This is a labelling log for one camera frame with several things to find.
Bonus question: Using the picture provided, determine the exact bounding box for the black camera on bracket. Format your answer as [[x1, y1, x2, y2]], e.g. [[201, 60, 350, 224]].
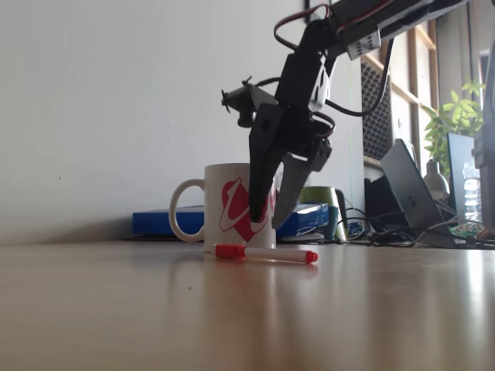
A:
[[220, 75, 279, 128]]

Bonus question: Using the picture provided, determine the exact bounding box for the blue flat box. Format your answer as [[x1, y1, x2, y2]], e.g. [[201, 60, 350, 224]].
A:
[[131, 203, 329, 237]]

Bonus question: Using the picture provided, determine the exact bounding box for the wooden shelf frame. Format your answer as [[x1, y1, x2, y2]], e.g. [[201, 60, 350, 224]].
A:
[[361, 19, 440, 155]]

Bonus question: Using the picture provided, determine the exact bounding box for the green leafy plant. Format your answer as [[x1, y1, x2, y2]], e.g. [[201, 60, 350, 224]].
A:
[[423, 79, 486, 167]]

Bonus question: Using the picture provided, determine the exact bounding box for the clear plastic water bottle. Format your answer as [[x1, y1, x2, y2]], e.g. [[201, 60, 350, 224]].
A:
[[463, 162, 483, 225]]

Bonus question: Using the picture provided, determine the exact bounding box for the green cup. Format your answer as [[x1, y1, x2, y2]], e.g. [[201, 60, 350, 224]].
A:
[[299, 185, 341, 241]]

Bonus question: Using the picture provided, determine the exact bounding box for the black perforated panel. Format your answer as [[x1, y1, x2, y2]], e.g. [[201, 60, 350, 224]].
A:
[[361, 57, 392, 159]]

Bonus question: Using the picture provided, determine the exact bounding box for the white mug with red heart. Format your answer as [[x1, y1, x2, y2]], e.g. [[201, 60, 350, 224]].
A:
[[169, 162, 278, 254]]

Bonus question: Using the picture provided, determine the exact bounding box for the red and white marker pen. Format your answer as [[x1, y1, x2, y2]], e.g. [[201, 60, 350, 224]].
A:
[[211, 243, 319, 265]]

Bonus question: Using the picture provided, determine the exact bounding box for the black cable bundle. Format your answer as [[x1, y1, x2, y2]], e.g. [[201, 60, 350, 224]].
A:
[[343, 206, 418, 248]]

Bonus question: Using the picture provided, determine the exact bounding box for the dark computer monitor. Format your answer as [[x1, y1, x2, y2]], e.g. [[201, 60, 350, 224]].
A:
[[446, 132, 483, 223]]

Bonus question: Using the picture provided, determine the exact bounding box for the white desk lamp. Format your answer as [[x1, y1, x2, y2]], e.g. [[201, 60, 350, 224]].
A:
[[423, 158, 452, 202]]

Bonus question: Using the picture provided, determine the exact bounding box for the green circuit board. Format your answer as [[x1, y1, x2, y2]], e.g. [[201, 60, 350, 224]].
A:
[[450, 222, 486, 237]]

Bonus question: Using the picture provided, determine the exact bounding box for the grey laptop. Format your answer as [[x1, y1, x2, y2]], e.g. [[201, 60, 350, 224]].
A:
[[381, 138, 457, 248]]

